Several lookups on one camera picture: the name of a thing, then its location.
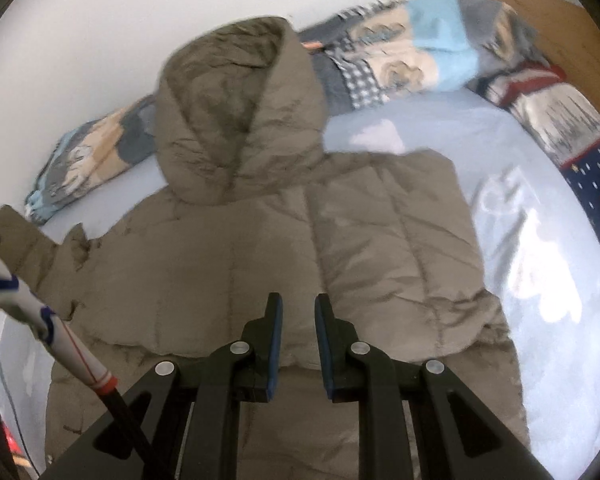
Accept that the wooden headboard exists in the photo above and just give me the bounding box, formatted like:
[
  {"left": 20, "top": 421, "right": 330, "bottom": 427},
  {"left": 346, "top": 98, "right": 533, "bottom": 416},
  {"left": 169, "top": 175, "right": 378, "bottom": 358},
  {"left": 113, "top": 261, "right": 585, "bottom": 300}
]
[{"left": 487, "top": 0, "right": 600, "bottom": 116}]

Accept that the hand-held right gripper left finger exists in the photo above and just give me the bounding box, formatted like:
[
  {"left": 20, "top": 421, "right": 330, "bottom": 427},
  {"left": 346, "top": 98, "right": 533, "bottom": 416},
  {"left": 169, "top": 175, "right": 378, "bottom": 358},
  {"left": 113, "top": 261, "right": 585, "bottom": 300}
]
[{"left": 40, "top": 292, "right": 285, "bottom": 480}]

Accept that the printed pillow with navy stars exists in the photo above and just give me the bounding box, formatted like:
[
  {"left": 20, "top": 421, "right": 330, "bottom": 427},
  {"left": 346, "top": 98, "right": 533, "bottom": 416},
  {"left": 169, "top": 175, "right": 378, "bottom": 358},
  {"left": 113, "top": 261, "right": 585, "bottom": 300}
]
[{"left": 472, "top": 60, "right": 600, "bottom": 306}]

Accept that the light blue bed sheet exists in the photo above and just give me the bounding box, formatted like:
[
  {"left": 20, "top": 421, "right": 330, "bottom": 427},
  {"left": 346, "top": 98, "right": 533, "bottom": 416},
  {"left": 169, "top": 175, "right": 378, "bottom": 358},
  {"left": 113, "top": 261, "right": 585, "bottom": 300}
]
[{"left": 0, "top": 87, "right": 600, "bottom": 480}]

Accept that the khaki hooded puffer jacket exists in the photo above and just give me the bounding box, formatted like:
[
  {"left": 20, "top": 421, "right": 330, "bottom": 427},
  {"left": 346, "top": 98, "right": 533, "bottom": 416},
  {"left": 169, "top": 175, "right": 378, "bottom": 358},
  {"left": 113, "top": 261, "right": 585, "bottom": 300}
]
[{"left": 0, "top": 16, "right": 533, "bottom": 480}]

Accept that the white striped rod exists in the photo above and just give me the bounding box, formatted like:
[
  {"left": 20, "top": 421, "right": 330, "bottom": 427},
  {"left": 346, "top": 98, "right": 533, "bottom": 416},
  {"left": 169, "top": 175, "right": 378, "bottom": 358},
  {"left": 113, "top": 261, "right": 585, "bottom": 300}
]
[{"left": 0, "top": 242, "right": 161, "bottom": 480}]

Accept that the patchwork fleece blanket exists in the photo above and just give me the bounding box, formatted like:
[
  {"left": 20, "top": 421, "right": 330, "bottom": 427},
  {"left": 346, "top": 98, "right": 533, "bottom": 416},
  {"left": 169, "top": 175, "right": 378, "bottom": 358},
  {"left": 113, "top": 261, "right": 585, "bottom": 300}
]
[{"left": 24, "top": 0, "right": 553, "bottom": 226}]

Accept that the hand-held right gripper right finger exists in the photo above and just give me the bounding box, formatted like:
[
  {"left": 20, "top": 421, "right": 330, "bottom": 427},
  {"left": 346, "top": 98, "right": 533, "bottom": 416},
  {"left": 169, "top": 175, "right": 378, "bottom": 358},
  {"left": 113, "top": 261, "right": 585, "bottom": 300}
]
[{"left": 314, "top": 292, "right": 556, "bottom": 480}]

